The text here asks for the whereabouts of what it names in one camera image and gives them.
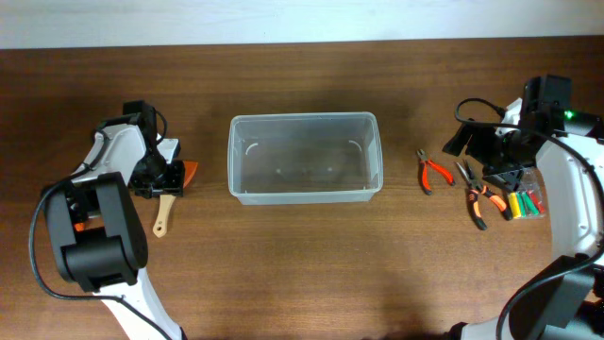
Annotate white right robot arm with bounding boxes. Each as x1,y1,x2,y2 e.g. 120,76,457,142
443,75,603,339

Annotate orange black needle-nose pliers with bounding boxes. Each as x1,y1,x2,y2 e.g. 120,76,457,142
456,160,513,231

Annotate small red cutting pliers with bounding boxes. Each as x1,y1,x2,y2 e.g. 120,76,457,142
415,148,456,196

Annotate wooden handle orange scraper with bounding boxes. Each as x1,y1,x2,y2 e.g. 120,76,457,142
153,161,198,238

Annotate clear bag coloured tubes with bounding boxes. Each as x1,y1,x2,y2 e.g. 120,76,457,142
507,168,546,220

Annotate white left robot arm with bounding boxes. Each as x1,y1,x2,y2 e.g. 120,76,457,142
28,100,186,339

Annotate clear plastic storage box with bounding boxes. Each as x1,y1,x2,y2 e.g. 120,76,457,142
227,111,384,205

